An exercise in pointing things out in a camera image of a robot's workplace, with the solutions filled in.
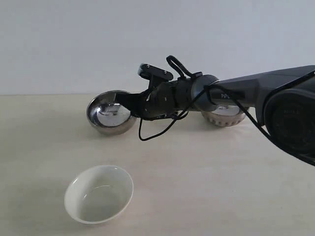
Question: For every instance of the ribbed steel bowl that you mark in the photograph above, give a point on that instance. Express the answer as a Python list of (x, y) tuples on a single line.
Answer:
[(224, 116)]

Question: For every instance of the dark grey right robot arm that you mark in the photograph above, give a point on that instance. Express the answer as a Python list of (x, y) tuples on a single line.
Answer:
[(284, 102)]

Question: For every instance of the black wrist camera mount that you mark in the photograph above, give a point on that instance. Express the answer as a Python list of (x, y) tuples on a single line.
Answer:
[(154, 75)]

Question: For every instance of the white ceramic bowl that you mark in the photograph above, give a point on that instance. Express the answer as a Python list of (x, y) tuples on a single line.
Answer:
[(98, 194)]

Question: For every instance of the stainless steel bowl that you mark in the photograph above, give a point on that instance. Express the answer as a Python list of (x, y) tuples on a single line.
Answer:
[(107, 116)]

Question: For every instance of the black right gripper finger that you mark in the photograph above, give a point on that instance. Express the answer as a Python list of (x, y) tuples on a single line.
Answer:
[(134, 102)]

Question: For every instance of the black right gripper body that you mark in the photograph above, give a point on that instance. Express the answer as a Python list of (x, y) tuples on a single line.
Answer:
[(166, 98)]

